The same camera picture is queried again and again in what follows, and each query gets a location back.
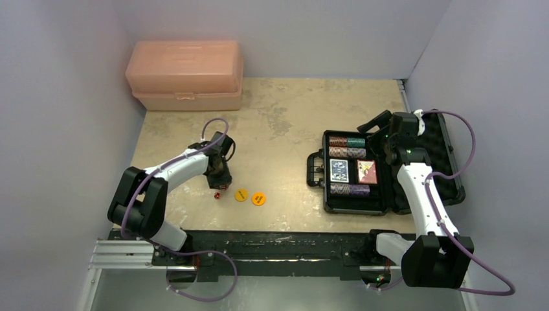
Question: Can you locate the green poker chip stack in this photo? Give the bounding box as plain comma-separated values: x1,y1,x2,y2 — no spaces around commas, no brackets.
346,137,366,148

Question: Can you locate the orange poker chip stack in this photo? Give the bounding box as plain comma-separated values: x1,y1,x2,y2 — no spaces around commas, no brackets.
328,136,348,148

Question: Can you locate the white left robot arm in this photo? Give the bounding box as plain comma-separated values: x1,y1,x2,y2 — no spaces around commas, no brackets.
107,132,236,265

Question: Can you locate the pink plastic storage box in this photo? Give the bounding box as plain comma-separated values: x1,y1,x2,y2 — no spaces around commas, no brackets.
126,40,244,111

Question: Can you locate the blue purple chip row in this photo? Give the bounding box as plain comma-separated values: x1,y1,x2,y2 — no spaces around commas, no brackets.
330,183,370,196

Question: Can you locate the black poker set case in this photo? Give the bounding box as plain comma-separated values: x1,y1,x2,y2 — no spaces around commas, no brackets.
306,109,465,216

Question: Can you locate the blue playing card deck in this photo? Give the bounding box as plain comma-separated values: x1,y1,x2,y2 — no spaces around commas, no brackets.
330,159,349,183

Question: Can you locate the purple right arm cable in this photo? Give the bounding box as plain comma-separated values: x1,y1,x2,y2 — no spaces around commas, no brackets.
364,109,517,297

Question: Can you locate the red playing card deck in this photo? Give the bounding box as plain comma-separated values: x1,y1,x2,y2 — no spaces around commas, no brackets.
357,160,377,185

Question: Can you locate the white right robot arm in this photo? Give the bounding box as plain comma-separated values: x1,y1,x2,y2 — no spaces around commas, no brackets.
358,110,474,289

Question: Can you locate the orange small blind button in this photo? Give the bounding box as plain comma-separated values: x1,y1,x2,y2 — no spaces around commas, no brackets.
251,192,266,206

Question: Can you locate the yellow big blind button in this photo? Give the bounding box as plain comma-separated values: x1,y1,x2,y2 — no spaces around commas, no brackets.
234,189,249,202

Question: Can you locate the blue orange chip row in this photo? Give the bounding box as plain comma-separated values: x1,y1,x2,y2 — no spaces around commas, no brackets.
328,146,367,159

